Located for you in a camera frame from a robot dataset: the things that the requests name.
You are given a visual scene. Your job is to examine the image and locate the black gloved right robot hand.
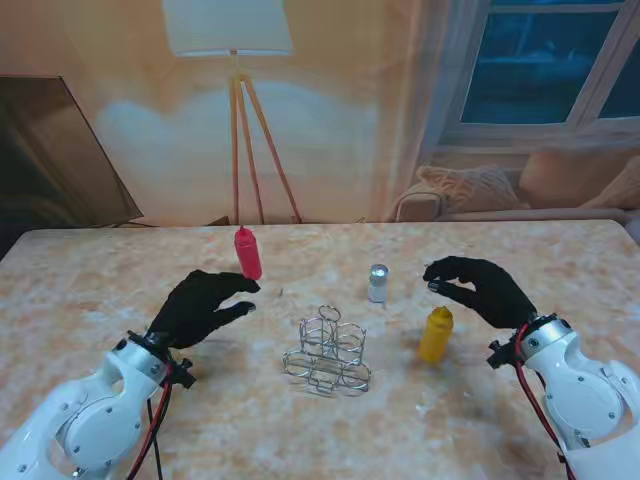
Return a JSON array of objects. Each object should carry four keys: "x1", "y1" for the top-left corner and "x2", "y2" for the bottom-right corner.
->
[{"x1": 422, "y1": 255, "x2": 539, "y2": 331}]

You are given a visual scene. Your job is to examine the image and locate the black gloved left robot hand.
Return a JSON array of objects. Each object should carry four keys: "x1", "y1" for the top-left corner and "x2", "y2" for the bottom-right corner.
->
[{"x1": 144, "y1": 269, "x2": 262, "y2": 351}]

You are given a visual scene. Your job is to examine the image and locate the yellow squeeze bottle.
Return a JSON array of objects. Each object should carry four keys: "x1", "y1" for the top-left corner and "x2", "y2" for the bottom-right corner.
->
[{"x1": 417, "y1": 305, "x2": 455, "y2": 364}]

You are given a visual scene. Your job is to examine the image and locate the clear shaker with silver cap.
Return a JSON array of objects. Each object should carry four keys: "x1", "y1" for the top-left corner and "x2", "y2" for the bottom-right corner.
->
[{"x1": 367, "y1": 263, "x2": 390, "y2": 304}]

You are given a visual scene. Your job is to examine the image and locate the red squeeze bottle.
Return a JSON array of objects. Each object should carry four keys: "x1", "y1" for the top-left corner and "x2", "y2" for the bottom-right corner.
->
[{"x1": 233, "y1": 224, "x2": 264, "y2": 281}]

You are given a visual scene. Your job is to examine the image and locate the beige knit cushion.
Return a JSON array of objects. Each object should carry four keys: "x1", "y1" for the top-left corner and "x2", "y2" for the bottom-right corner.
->
[
  {"x1": 579, "y1": 154, "x2": 640, "y2": 210},
  {"x1": 415, "y1": 164, "x2": 531, "y2": 214}
]

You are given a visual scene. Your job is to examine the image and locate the beige sofa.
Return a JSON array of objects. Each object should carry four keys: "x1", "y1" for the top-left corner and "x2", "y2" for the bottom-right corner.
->
[{"x1": 389, "y1": 144, "x2": 640, "y2": 224}]

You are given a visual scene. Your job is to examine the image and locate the sheer beige curtain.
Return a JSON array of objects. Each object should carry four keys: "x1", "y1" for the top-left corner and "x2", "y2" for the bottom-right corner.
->
[{"x1": 369, "y1": 0, "x2": 456, "y2": 221}]

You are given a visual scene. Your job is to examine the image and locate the dark flat television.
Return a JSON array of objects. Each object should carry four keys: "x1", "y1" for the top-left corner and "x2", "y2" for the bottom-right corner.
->
[{"x1": 0, "y1": 74, "x2": 145, "y2": 231}]

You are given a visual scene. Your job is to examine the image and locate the white framed window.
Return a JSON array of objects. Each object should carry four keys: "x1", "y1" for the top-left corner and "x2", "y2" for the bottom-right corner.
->
[{"x1": 437, "y1": 0, "x2": 640, "y2": 146}]

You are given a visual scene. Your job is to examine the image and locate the tripod floor lamp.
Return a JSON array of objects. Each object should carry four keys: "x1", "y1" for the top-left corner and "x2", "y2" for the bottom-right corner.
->
[{"x1": 162, "y1": 0, "x2": 304, "y2": 225}]

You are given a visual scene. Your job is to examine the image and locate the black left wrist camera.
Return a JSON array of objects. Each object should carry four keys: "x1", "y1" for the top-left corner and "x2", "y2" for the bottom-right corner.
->
[{"x1": 169, "y1": 357, "x2": 197, "y2": 391}]

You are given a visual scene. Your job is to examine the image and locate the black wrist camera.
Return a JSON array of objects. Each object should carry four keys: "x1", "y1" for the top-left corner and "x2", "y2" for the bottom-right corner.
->
[
  {"x1": 488, "y1": 339, "x2": 521, "y2": 370},
  {"x1": 169, "y1": 357, "x2": 197, "y2": 391}
]

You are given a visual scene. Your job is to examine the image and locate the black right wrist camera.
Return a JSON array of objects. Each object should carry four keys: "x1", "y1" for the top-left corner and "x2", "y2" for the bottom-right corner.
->
[{"x1": 488, "y1": 339, "x2": 521, "y2": 370}]

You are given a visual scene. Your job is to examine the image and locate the red left arm cable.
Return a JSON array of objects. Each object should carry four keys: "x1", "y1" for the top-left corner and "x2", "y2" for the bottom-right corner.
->
[{"x1": 127, "y1": 367, "x2": 174, "y2": 480}]

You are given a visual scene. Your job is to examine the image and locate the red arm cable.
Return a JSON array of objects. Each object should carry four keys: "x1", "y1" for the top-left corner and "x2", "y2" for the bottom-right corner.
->
[
  {"x1": 516, "y1": 324, "x2": 571, "y2": 466},
  {"x1": 127, "y1": 367, "x2": 174, "y2": 480}
]

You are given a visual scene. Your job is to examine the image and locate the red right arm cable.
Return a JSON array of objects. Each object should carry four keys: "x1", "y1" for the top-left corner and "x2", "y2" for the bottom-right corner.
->
[{"x1": 516, "y1": 324, "x2": 571, "y2": 466}]

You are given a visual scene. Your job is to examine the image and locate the chrome wire condiment rack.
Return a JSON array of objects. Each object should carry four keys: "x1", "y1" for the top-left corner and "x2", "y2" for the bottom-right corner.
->
[{"x1": 281, "y1": 304, "x2": 372, "y2": 398}]

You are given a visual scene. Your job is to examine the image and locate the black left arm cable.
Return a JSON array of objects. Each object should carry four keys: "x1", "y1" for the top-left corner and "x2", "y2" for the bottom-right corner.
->
[{"x1": 147, "y1": 399, "x2": 164, "y2": 480}]

